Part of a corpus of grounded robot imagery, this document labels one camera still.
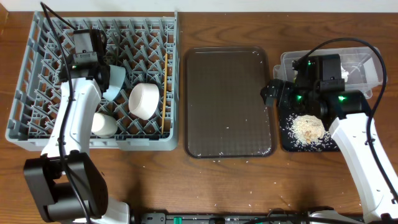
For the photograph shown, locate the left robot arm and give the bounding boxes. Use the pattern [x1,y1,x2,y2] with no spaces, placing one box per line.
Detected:
[24,62,111,222]

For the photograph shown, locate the white napkin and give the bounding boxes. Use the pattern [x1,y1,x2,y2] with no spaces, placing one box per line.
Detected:
[340,65,349,83]

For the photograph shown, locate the rice food waste pile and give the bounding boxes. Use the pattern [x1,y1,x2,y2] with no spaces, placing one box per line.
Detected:
[281,114,336,152]

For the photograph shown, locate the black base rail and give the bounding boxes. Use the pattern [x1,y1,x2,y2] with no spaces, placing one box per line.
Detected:
[129,207,364,224]

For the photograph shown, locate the clear plastic bin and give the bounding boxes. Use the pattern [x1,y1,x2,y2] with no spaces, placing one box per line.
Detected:
[273,47,383,99]

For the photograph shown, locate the white cup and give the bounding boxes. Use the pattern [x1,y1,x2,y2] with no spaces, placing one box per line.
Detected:
[91,113,118,138]

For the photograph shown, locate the white bowl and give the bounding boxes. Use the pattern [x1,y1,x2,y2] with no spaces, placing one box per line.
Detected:
[128,83,160,120]

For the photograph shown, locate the dark brown serving tray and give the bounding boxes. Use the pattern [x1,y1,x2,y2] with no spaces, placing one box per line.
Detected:
[183,46,277,159]

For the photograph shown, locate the grey plastic dish rack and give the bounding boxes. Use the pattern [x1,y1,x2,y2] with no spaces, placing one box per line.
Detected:
[5,12,180,151]

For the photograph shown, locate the light blue bowl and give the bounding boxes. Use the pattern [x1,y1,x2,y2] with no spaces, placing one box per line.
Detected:
[103,65,126,101]

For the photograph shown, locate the black tray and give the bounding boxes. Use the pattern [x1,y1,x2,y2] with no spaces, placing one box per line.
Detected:
[277,95,373,152]

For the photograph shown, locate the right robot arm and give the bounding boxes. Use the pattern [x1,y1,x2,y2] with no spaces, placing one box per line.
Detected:
[260,79,397,223]

